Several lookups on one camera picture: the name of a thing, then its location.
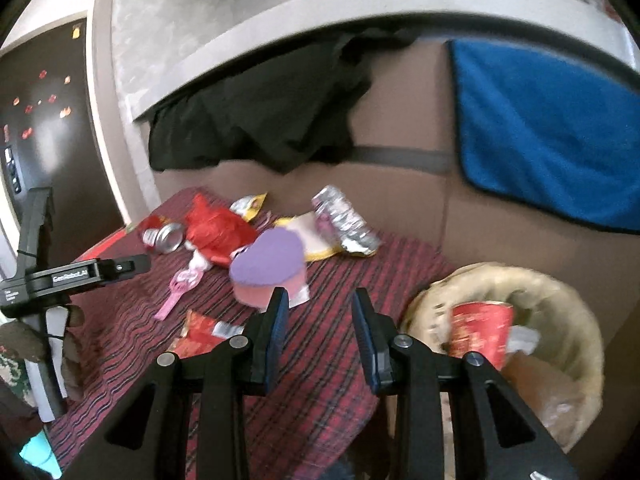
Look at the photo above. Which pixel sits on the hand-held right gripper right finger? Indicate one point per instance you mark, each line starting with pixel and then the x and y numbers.
pixel 364 345

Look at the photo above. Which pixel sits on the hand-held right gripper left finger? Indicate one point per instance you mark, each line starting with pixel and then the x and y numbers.
pixel 279 345

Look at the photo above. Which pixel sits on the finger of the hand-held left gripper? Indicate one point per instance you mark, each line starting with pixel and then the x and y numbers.
pixel 125 264

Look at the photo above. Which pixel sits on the pink and purple sponge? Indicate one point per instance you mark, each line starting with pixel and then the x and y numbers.
pixel 267 260

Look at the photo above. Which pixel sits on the person's left forearm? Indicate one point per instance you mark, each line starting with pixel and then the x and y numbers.
pixel 10 377

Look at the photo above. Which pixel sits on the person's left hand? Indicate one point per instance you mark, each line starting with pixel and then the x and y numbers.
pixel 72 360

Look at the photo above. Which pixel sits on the red plaid cloth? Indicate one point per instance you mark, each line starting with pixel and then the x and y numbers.
pixel 325 360

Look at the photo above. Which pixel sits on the crushed metal can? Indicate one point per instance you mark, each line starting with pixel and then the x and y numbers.
pixel 167 239

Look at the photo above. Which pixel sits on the pink plastic toy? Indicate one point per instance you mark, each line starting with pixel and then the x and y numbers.
pixel 182 280

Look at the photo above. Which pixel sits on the red snack packet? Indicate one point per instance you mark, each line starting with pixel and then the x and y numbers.
pixel 200 332

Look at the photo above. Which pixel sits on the crumpled red wrapper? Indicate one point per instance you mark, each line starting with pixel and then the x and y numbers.
pixel 215 230

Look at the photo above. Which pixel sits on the red paper cup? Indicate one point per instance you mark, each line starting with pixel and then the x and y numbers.
pixel 480 330

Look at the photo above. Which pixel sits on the dark refrigerator door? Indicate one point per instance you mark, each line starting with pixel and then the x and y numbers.
pixel 50 160

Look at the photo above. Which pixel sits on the crumpled silver foil wrapper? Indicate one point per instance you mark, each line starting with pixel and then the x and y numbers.
pixel 340 217

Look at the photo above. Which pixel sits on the yellow snack packet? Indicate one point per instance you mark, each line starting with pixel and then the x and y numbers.
pixel 248 206

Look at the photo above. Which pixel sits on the crumpled white paper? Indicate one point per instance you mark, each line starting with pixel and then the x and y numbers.
pixel 522 338

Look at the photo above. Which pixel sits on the teal plastic item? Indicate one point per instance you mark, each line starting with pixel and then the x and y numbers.
pixel 37 452

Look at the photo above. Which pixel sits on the black cloth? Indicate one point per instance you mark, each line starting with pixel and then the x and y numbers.
pixel 260 110

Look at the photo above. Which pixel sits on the group of red fridge magnets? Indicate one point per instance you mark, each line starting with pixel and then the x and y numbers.
pixel 44 74

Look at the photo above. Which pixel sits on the blue towel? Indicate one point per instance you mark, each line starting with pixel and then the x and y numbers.
pixel 540 125

